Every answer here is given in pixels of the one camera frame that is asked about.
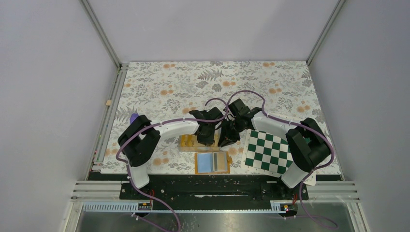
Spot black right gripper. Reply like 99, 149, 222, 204
218, 117, 245, 148

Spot clear box of orange blocks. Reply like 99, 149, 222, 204
178, 134, 220, 152

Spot orange leather card holder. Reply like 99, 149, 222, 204
194, 151, 232, 175

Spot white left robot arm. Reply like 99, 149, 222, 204
116, 107, 227, 199

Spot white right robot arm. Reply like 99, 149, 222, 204
218, 99, 334, 199

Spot green white chessboard mat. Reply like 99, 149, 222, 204
240, 128, 317, 187

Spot floral patterned table mat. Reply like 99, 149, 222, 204
101, 61, 328, 174

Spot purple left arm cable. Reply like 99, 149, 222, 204
116, 98, 231, 232

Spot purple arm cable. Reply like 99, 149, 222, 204
116, 98, 231, 232
226, 90, 338, 230

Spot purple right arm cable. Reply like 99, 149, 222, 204
226, 90, 338, 230

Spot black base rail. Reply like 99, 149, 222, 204
119, 174, 309, 209

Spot white slotted cable duct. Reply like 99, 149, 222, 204
83, 201, 294, 214

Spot aluminium frame rails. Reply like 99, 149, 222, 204
71, 181, 122, 200

